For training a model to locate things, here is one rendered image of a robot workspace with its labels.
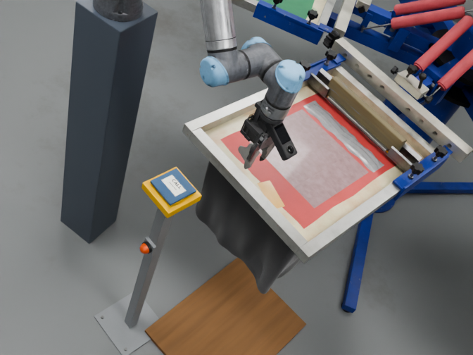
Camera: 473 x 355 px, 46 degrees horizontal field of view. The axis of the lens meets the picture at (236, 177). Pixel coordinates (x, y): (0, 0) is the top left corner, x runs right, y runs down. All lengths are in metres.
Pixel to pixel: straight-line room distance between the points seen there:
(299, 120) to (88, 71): 0.75
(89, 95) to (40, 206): 0.90
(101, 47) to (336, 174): 0.87
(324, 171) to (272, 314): 0.95
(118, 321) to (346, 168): 1.17
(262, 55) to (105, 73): 0.62
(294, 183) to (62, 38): 2.16
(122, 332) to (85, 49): 1.19
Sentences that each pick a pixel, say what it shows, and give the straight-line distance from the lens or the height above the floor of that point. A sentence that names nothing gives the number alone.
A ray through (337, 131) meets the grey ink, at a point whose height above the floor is 0.96.
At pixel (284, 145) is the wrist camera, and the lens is 1.51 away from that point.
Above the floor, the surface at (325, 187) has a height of 0.96.
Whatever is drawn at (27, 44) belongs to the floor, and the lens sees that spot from 3.54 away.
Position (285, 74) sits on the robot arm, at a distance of 1.39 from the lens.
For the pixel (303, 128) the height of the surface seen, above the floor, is 0.96.
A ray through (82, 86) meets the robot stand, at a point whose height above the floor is 0.89.
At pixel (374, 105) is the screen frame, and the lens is 2.22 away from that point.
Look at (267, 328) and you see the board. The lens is 2.60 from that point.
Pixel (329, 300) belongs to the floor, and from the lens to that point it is 2.81.
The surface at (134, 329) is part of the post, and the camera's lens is 2.46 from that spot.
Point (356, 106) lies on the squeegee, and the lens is 2.07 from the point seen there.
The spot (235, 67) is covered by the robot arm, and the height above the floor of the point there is 1.41.
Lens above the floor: 2.25
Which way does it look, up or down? 48 degrees down
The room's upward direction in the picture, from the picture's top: 24 degrees clockwise
